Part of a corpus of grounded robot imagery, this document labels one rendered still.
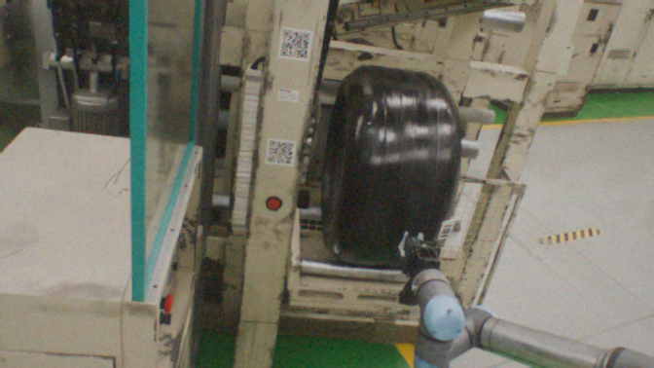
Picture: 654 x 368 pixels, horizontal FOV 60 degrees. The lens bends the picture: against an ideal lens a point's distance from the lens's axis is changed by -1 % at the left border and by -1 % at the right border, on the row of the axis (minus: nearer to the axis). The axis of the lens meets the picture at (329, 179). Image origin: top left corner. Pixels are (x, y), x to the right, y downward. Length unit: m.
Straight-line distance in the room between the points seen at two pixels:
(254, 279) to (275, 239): 0.16
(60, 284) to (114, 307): 0.09
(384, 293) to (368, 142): 0.50
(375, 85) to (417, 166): 0.24
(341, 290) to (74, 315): 0.86
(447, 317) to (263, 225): 0.68
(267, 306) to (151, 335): 0.86
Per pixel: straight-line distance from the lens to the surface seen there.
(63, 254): 1.03
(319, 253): 1.84
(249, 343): 1.90
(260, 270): 1.70
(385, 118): 1.37
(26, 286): 0.98
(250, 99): 1.45
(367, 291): 1.64
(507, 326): 1.24
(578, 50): 6.17
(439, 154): 1.39
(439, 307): 1.13
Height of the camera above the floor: 1.89
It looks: 28 degrees down
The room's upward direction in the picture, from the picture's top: 10 degrees clockwise
